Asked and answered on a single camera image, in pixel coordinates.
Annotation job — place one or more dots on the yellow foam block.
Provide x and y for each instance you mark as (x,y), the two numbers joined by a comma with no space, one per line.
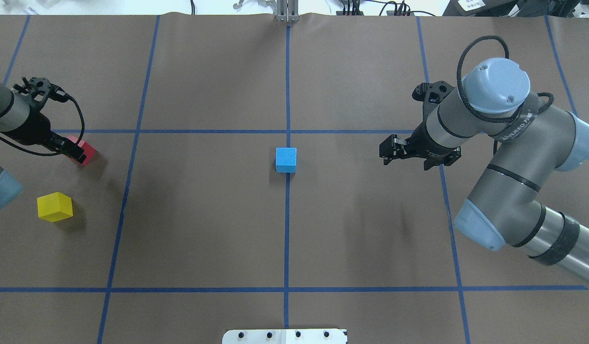
(54,207)

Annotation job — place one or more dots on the white camera stand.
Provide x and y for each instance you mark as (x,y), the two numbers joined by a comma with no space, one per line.
(286,336)

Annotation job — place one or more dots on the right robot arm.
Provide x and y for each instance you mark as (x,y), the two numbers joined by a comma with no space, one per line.
(536,139)

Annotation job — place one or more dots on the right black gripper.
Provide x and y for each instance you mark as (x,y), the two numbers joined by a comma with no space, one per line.
(424,144)

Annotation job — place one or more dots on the blue foam block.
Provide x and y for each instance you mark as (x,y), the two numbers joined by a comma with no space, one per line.
(286,160)

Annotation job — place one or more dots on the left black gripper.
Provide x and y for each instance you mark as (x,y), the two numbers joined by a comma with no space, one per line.
(32,129)

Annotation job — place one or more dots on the red foam block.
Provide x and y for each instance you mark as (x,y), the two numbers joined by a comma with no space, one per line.
(88,148)

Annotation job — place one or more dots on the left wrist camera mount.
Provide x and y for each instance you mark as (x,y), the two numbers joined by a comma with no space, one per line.
(37,91)

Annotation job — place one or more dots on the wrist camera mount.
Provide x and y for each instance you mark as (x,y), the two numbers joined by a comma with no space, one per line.
(37,91)
(431,95)

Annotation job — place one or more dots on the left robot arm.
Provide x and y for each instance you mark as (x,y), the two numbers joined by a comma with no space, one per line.
(14,111)

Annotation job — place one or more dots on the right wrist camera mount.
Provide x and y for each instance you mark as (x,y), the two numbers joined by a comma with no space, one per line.
(431,95)

